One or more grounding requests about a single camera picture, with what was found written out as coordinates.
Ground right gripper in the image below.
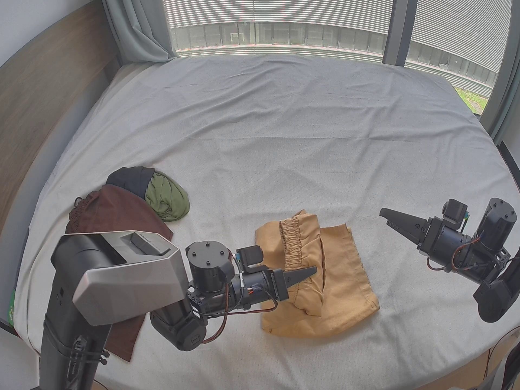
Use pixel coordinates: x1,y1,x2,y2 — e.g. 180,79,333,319
379,207,473,274

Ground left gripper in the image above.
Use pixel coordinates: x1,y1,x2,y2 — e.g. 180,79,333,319
231,268,290,311

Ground bed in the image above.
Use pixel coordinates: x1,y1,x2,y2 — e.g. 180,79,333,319
0,0,520,390

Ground mustard yellow shorts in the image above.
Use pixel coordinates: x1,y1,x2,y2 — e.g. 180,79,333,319
255,209,381,337

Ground green garment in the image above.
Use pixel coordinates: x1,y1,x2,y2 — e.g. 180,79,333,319
144,171,191,222

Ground brown shorts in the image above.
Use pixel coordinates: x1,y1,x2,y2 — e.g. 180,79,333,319
65,185,174,363

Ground dark blue garment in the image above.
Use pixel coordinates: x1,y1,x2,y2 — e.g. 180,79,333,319
106,167,157,200

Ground grey-green curtain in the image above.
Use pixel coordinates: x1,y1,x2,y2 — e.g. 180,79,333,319
99,0,180,66
480,0,520,146

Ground window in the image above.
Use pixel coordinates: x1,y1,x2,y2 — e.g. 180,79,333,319
156,0,513,115

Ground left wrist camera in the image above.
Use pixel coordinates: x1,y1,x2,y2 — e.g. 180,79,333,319
235,245,269,274

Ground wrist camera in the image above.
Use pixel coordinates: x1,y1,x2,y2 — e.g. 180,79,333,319
441,198,470,231
235,245,269,274

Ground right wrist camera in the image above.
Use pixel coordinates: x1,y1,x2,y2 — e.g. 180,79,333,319
441,198,470,231

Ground black cable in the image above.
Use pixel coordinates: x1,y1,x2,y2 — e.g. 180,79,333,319
483,327,520,390

